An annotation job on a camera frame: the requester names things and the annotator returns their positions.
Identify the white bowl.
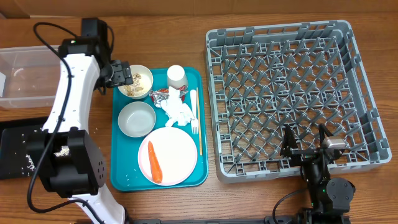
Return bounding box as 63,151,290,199
118,65,154,100

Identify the grey bowl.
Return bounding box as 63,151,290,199
118,101,156,138

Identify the wooden chopstick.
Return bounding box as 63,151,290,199
197,88,203,156

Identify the nut shells pile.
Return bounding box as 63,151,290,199
124,73,144,96

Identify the white round plate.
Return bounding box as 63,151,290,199
137,127,198,187

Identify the teal plastic tray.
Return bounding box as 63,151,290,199
109,67,208,192

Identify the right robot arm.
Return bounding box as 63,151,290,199
272,124,356,223

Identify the white paper cup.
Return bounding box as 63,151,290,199
167,65,188,89

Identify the clear plastic bin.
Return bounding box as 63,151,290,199
1,46,60,109

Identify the orange carrot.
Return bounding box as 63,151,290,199
148,141,163,184

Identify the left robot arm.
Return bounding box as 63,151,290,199
26,36,132,223

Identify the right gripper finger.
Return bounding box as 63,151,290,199
280,124,299,157
318,124,333,146

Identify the black waste tray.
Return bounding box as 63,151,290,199
1,116,47,180

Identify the white plastic fork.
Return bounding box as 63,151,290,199
190,90,199,134

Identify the crumpled white tissue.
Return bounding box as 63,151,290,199
160,86,194,127

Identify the grey plastic dishwasher rack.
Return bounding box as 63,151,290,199
205,20,392,184

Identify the crumpled foil wrapper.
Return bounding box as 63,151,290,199
149,88,188,108

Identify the white rice pile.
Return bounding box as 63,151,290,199
24,132,70,177

